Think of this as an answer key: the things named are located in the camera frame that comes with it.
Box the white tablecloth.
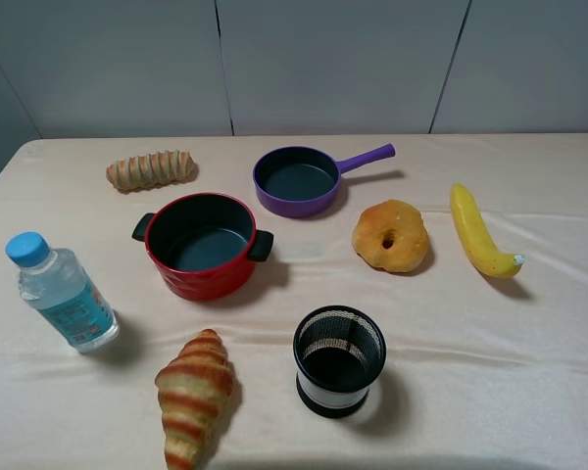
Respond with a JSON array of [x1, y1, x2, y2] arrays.
[[0, 134, 588, 469]]

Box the purple saucepan with handle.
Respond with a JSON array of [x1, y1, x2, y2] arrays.
[[253, 144, 396, 218]]

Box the blue cap water bottle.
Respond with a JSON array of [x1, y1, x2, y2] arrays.
[[5, 231, 119, 353]]

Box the yellow banana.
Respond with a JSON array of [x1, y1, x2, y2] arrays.
[[450, 183, 525, 278]]

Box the red pot black handles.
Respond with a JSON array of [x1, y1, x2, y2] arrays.
[[131, 193, 274, 302]]

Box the black mesh pen cup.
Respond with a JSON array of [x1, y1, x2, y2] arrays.
[[293, 305, 386, 419]]

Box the striped long bread roll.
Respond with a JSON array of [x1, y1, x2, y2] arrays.
[[106, 150, 198, 192]]

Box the orange donut bread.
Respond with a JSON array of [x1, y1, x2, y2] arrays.
[[352, 199, 430, 273]]

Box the striped croissant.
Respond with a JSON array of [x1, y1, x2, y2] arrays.
[[155, 329, 235, 469]]

